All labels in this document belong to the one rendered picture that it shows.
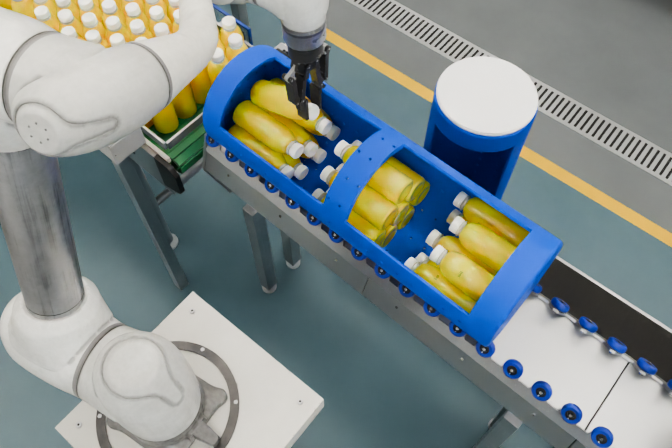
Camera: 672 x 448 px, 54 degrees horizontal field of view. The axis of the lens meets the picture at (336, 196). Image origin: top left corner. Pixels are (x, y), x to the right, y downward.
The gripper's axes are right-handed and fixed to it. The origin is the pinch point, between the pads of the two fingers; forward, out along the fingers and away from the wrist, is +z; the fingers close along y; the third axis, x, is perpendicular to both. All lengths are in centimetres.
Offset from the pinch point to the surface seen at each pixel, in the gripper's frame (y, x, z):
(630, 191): 127, -65, 125
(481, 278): -6, -54, 11
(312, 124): 2.9, 2.3, 13.1
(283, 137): -6.1, 3.6, 10.6
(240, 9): 35, 64, 34
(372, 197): -5.4, -23.7, 10.4
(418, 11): 154, 70, 124
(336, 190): -11.2, -17.9, 6.3
